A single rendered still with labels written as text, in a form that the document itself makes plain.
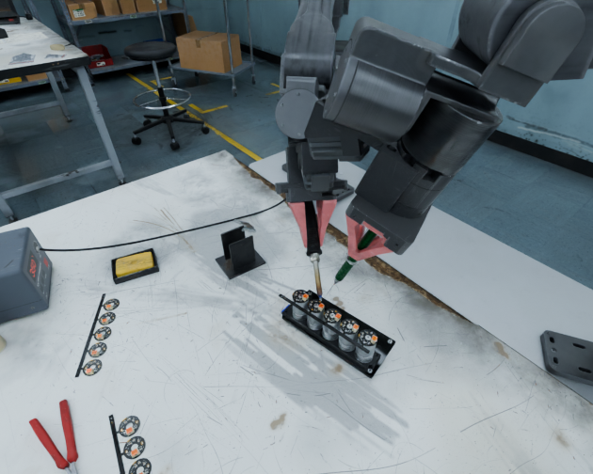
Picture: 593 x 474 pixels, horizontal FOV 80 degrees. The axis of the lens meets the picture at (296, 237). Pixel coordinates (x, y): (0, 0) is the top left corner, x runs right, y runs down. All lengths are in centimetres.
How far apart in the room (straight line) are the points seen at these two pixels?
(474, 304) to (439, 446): 25
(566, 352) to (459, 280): 18
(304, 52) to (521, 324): 52
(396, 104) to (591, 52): 11
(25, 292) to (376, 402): 53
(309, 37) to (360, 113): 29
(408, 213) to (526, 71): 14
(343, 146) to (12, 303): 55
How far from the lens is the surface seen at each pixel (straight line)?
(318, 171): 43
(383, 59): 27
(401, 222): 33
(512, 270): 75
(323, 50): 53
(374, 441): 50
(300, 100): 44
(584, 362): 66
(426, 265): 70
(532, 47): 26
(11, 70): 218
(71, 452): 55
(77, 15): 444
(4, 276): 66
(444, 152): 30
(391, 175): 31
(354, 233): 38
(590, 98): 292
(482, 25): 28
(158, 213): 83
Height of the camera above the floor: 122
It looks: 41 degrees down
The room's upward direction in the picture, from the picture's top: straight up
